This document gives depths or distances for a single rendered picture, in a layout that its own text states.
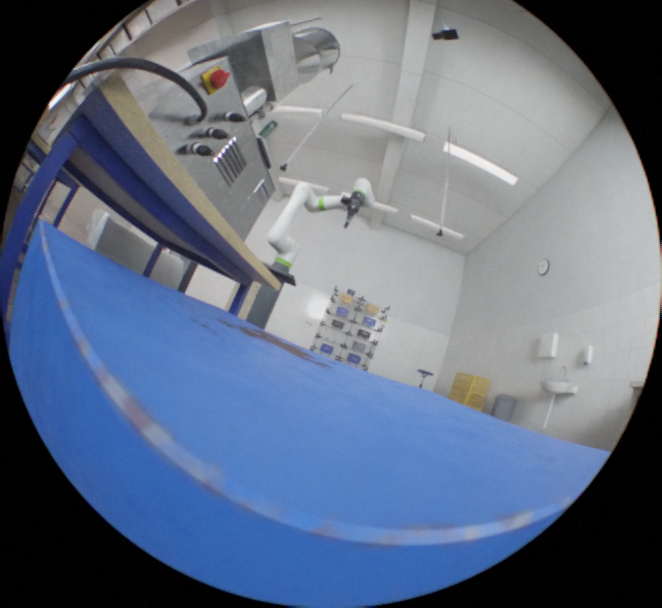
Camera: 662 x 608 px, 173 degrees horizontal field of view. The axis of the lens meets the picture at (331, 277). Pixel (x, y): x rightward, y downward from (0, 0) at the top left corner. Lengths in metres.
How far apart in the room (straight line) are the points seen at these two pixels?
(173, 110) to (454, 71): 3.81
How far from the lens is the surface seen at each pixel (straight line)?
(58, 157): 0.37
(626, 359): 3.10
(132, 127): 0.28
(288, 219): 1.45
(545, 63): 4.19
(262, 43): 0.71
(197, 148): 0.47
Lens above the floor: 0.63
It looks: 16 degrees up
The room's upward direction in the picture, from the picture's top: 22 degrees clockwise
